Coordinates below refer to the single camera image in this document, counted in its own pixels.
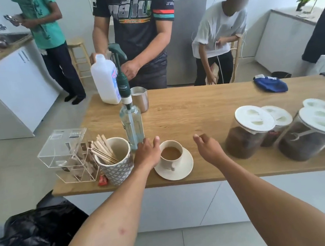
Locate person's right hand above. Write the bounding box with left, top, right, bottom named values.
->
left=193, top=130, right=231, bottom=171

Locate person's left hand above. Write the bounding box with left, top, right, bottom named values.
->
left=131, top=136, right=164, bottom=173

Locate person's left forearm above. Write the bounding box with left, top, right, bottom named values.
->
left=37, top=162, right=168, bottom=246

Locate person's right forearm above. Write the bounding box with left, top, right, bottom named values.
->
left=215, top=142, right=325, bottom=246

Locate white coffee cup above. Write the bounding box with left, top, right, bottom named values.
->
left=158, top=139, right=186, bottom=173

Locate white saucer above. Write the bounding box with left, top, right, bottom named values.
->
left=152, top=146, right=196, bottom=183

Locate clear syrup bottle green pump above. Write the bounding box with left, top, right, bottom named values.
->
left=107, top=41, right=147, bottom=153

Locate steel milk pitcher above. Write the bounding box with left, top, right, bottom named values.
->
left=130, top=85, right=151, bottom=115

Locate patterned ceramic holder cup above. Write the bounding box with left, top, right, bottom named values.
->
left=92, top=135, right=137, bottom=189

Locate coffee jar with white lid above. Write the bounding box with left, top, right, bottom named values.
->
left=255, top=103, right=296, bottom=148
left=220, top=102, right=280, bottom=162
left=302, top=96, right=325, bottom=118

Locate bundle of wooden stir sticks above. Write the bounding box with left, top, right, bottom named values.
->
left=88, top=132, right=120, bottom=168

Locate white plastic milk jug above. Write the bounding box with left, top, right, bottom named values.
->
left=88, top=52, right=123, bottom=108

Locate wooden chair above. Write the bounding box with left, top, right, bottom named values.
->
left=206, top=33, right=250, bottom=86

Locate blue cloth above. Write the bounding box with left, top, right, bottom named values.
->
left=253, top=71, right=289, bottom=97

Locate clear acrylic sachet dispenser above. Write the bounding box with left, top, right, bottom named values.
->
left=34, top=125, right=102, bottom=189

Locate large coffee jar with scoop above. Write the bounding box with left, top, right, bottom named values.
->
left=273, top=104, right=325, bottom=165

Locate steel refrigerator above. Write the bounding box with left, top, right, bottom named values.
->
left=155, top=0, right=225, bottom=88

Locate wooden stool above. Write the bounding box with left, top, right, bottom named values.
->
left=66, top=37, right=94, bottom=81

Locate white side cabinet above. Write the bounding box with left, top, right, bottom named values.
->
left=248, top=2, right=325, bottom=79

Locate white sink cabinet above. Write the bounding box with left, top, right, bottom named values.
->
left=0, top=28, right=69, bottom=142

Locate black trash bag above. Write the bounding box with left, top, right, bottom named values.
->
left=0, top=186, right=93, bottom=246

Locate steel sink basin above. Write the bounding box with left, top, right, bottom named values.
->
left=0, top=29, right=32, bottom=50

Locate phone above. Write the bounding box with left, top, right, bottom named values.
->
left=3, top=13, right=23, bottom=28

